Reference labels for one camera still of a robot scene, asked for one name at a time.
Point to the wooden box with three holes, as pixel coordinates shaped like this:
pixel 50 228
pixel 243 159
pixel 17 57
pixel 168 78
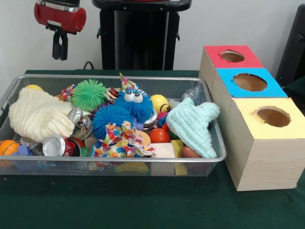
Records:
pixel 267 162

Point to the colourful patterned cloth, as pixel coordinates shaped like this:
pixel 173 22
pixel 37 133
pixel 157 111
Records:
pixel 119 143

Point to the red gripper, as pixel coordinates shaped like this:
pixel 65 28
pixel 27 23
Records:
pixel 59 19

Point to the green spiky rubber ball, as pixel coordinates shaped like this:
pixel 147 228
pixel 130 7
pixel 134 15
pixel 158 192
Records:
pixel 89 95

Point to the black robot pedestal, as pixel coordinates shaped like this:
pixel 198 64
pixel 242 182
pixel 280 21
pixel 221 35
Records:
pixel 143 35

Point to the red rubber ball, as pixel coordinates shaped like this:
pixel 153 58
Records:
pixel 159 136

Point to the dark green table cloth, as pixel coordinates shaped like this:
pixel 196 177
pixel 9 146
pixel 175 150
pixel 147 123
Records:
pixel 143 202

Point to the light blue quilted cloth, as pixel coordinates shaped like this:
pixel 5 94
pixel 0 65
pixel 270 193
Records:
pixel 190 124

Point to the yellow ball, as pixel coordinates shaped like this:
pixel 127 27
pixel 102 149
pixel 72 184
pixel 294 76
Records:
pixel 34 87

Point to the black upright panel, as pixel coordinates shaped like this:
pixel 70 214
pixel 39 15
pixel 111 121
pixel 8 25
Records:
pixel 295 47

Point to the orange toy basketball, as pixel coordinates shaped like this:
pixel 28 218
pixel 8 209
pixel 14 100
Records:
pixel 8 148

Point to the blue spiky ball with eyes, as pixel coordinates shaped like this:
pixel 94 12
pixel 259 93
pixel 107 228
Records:
pixel 133 107

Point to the red soda can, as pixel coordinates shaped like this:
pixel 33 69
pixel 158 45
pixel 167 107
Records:
pixel 54 145

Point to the cream quilted cloth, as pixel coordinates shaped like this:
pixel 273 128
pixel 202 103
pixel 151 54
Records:
pixel 35 114

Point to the blue spiky rubber ball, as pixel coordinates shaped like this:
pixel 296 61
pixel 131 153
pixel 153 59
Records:
pixel 109 119

